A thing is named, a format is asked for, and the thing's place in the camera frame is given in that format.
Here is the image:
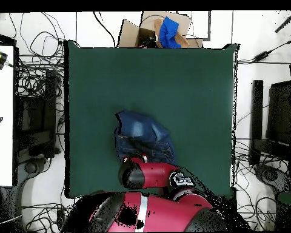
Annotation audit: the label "blue denim jeans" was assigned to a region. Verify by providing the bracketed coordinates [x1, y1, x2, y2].
[113, 109, 178, 166]

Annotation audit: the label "black flat panel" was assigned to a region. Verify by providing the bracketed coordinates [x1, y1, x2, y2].
[265, 79, 291, 147]

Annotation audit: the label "dark green table cloth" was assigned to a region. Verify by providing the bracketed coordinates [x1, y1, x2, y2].
[64, 39, 239, 198]

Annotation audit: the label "brown cardboard box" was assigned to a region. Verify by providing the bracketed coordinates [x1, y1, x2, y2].
[117, 10, 204, 49]

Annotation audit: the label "bright blue cloth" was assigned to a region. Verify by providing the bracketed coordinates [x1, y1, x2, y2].
[158, 16, 182, 49]

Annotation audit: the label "black equipment stand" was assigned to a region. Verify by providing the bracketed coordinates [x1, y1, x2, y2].
[16, 69, 60, 158]

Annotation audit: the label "black upright bar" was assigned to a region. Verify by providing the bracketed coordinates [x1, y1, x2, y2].
[249, 79, 264, 166]

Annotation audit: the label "grey swivel chair base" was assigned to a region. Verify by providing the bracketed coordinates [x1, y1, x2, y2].
[253, 163, 291, 195]
[15, 156, 50, 195]

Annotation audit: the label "white side table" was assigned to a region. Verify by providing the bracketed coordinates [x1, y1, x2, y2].
[0, 45, 15, 187]

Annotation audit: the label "black rod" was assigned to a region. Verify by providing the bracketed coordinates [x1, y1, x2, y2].
[274, 10, 291, 33]

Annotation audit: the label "black cable bundle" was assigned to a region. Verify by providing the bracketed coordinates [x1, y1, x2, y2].
[8, 12, 66, 99]
[233, 138, 282, 230]

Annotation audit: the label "black power adapter cable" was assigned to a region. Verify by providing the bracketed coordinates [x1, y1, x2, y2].
[237, 36, 291, 65]

